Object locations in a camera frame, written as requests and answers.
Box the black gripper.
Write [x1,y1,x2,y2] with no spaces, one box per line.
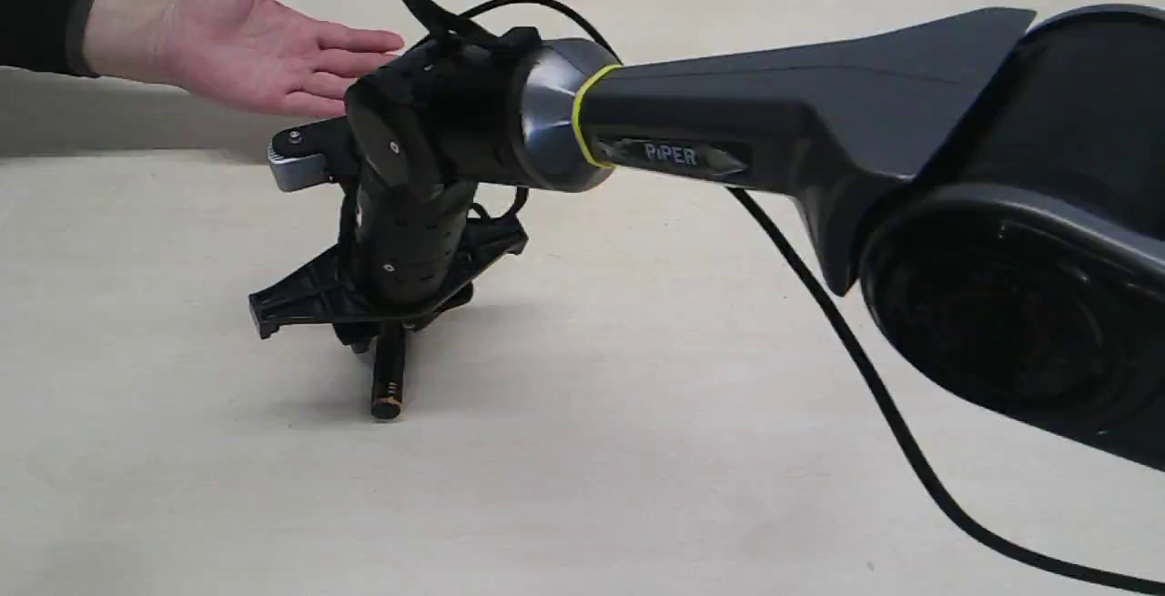
[248,217,528,354]

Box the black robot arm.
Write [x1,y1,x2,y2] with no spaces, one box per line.
[249,3,1162,470]

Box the open bare human hand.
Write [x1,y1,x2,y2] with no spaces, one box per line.
[153,0,405,118]

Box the forearm in black sleeve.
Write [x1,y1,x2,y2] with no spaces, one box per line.
[1,0,181,86]

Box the black gold handled screwdriver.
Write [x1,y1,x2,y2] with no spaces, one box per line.
[370,322,408,421]

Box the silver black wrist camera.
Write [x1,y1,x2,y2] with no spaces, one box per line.
[267,116,360,193]

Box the black cable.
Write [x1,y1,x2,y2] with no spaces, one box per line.
[380,0,1165,595]

